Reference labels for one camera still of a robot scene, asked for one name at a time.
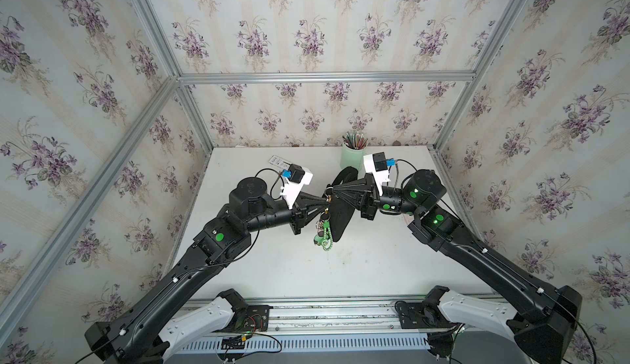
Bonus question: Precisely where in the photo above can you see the black knitted shoulder bag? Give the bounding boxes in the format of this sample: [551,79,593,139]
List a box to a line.
[325,166,359,243]

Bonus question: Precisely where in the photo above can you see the coloured pencils bunch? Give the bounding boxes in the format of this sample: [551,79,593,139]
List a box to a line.
[342,131,368,151]

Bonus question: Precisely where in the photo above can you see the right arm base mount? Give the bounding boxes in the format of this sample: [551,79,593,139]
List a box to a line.
[394,285,517,341]

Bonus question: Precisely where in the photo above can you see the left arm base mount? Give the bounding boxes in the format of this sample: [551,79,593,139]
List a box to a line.
[158,289,272,350]

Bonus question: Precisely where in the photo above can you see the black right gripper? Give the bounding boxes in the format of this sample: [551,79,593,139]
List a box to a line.
[335,174,424,224]

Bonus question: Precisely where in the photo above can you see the small circuit board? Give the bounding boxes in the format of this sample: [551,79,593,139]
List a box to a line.
[221,334,253,351]

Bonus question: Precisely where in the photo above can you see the aluminium frame profile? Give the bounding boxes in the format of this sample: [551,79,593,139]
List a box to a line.
[179,70,476,85]

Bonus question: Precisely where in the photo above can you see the green pencil cup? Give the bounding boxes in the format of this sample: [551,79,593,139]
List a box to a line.
[340,145,365,171]

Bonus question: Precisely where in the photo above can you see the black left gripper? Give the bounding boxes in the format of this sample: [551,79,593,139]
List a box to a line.
[243,196,332,240]

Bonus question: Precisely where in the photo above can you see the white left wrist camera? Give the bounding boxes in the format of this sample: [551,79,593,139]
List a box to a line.
[281,164,313,210]

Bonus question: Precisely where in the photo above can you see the green charm keychain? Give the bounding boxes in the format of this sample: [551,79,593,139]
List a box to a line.
[313,226,333,252]

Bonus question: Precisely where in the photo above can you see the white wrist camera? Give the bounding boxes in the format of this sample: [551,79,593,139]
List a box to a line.
[281,164,313,210]
[364,152,396,195]

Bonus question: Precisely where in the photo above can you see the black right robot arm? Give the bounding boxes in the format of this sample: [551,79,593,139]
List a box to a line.
[331,170,582,363]

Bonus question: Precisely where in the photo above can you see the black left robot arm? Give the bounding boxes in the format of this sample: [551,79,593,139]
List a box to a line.
[85,177,331,363]

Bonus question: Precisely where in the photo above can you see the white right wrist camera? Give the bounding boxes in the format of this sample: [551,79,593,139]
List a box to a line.
[364,152,396,195]

